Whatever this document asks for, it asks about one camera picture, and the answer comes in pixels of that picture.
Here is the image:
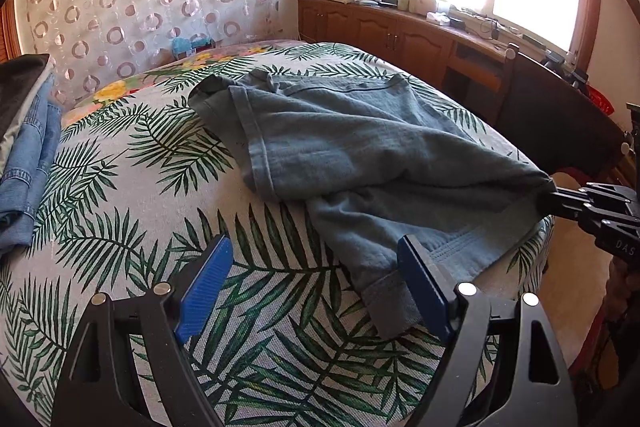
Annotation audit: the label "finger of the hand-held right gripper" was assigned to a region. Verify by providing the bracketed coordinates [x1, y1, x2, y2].
[537, 181, 640, 210]
[550, 202, 640, 240]

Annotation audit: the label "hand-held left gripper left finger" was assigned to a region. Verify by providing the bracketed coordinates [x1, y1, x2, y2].
[50, 234, 236, 427]

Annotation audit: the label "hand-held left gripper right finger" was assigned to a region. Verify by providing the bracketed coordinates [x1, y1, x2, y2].
[397, 234, 581, 427]

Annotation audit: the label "grey-blue pants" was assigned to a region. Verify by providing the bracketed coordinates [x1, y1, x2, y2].
[189, 68, 556, 340]

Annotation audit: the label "red basket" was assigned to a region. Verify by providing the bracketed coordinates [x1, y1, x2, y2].
[585, 86, 615, 115]

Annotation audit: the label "palm leaf print bed sheet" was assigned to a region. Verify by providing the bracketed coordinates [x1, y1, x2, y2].
[0, 39, 553, 427]

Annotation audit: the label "folded blue jeans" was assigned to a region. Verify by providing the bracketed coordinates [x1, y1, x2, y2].
[0, 74, 63, 258]

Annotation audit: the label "floral blanket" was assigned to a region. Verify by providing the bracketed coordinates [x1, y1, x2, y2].
[60, 39, 301, 128]

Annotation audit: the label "blue plastic toy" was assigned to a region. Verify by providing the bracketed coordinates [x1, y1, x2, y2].
[171, 36, 217, 58]

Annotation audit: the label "folded grey garment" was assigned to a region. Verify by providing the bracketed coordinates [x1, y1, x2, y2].
[0, 67, 57, 158]

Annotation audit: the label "wooden cabinet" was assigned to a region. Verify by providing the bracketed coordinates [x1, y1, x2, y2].
[297, 0, 521, 128]

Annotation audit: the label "folded black garment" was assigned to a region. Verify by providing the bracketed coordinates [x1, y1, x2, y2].
[0, 54, 53, 138]

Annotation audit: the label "ribbed wooden headboard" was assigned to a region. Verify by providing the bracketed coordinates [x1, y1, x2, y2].
[0, 0, 23, 62]

